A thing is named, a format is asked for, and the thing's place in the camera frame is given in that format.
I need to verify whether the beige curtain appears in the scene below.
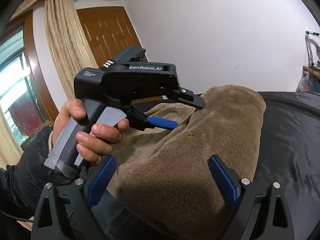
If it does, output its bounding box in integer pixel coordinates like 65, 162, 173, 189
44, 0, 98, 99

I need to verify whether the metal frame on desk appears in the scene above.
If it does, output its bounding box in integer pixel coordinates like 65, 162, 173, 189
305, 31, 319, 70

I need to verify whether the wood framed window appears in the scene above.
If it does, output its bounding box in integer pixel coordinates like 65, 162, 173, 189
1, 10, 58, 149

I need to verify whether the cluttered wooden desk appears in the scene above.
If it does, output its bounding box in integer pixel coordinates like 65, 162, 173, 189
296, 66, 320, 94

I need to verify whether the wooden door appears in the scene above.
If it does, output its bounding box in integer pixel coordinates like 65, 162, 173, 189
77, 7, 141, 67

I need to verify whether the person's left hand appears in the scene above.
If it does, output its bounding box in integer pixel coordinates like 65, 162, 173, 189
51, 98, 130, 167

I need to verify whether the black jacket sleeve forearm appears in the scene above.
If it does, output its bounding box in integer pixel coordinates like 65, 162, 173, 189
1, 127, 72, 219

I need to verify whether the brown fleece garment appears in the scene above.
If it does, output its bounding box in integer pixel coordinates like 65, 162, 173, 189
108, 85, 266, 239

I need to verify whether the black bed sheet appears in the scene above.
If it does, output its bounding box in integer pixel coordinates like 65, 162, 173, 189
254, 92, 319, 239

